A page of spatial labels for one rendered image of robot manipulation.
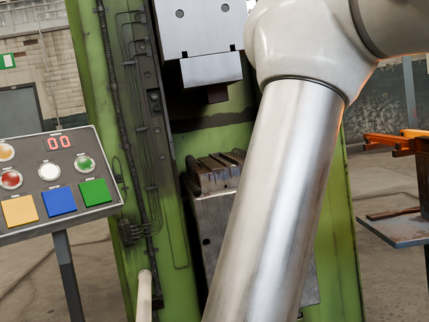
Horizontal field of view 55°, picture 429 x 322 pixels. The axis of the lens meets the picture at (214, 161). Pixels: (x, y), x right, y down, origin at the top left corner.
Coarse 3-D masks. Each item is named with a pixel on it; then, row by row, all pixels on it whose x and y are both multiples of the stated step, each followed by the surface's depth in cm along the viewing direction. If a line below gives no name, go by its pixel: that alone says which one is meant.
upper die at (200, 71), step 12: (180, 60) 132; (192, 60) 133; (204, 60) 133; (216, 60) 134; (228, 60) 135; (240, 60) 135; (180, 72) 137; (192, 72) 133; (204, 72) 134; (216, 72) 134; (228, 72) 135; (240, 72) 136; (180, 84) 145; (192, 84) 134; (204, 84) 134; (216, 84) 141; (228, 84) 153
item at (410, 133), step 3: (405, 129) 140; (408, 129) 139; (411, 129) 137; (408, 132) 134; (411, 132) 132; (414, 132) 130; (417, 132) 129; (420, 132) 127; (423, 132) 125; (426, 132) 124; (408, 135) 135; (411, 135) 133; (414, 135) 131; (417, 135) 129; (420, 135) 127
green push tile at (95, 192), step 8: (80, 184) 116; (88, 184) 117; (96, 184) 118; (104, 184) 119; (80, 192) 115; (88, 192) 115; (96, 192) 116; (104, 192) 117; (88, 200) 114; (96, 200) 115; (104, 200) 116
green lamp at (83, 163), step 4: (80, 160) 120; (84, 160) 120; (88, 160) 121; (80, 164) 119; (84, 164) 119; (88, 164) 120; (92, 164) 121; (80, 168) 118; (84, 168) 119; (88, 168) 119
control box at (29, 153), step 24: (0, 144) 112; (24, 144) 115; (48, 144) 118; (72, 144) 121; (96, 144) 125; (0, 168) 109; (24, 168) 112; (72, 168) 118; (96, 168) 121; (0, 192) 106; (24, 192) 109; (72, 192) 114; (0, 216) 104; (48, 216) 108; (72, 216) 111; (96, 216) 118; (0, 240) 103
